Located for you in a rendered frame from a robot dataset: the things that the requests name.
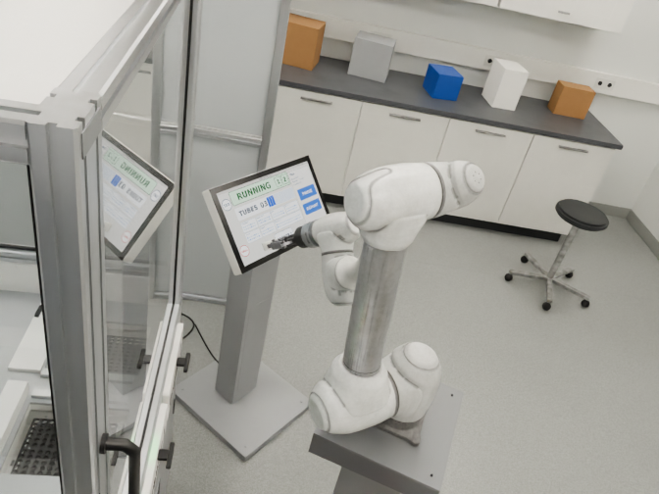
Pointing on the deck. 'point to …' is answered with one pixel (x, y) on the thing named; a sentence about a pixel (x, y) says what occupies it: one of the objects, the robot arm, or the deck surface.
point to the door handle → (128, 458)
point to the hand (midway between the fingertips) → (270, 245)
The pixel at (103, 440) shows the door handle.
